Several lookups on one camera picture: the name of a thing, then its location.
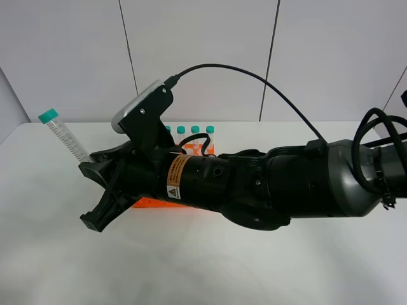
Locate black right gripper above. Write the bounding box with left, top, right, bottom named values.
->
left=78, top=141, right=229, bottom=233

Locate clear test tube teal cap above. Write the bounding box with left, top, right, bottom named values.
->
left=38, top=108, right=93, bottom=163

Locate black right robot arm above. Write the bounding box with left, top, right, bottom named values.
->
left=79, top=108, right=406, bottom=232

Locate orange test tube rack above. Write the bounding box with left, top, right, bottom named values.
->
left=132, top=141, right=203, bottom=209

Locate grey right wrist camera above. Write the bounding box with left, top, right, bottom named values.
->
left=111, top=80, right=174, bottom=153

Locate black camera cable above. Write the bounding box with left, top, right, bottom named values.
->
left=165, top=63, right=327, bottom=144

